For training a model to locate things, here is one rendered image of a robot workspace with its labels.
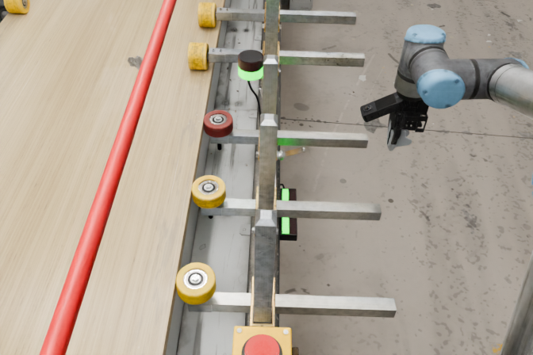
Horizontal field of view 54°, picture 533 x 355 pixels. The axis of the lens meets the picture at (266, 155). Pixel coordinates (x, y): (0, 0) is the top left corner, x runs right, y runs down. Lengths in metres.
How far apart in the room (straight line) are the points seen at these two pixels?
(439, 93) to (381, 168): 1.48
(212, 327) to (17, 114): 0.77
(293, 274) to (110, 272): 1.17
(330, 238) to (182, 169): 1.14
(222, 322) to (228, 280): 0.12
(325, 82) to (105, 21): 1.59
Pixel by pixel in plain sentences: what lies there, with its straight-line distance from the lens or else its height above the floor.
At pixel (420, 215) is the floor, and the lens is 2.47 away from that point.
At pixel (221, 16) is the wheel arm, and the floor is 0.95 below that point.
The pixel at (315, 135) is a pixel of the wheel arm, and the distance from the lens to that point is 1.44.
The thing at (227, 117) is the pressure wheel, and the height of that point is 0.91.
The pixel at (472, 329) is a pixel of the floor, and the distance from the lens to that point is 2.20.
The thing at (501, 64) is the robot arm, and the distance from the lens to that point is 1.22.
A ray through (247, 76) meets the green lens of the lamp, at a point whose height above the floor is 1.10.
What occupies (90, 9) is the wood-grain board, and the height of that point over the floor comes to 0.90.
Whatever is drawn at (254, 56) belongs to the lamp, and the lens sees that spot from 1.24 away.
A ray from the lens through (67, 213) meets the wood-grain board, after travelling 1.25.
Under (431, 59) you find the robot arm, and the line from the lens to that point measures 1.21.
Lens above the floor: 1.81
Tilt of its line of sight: 44 degrees down
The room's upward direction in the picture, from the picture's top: 2 degrees clockwise
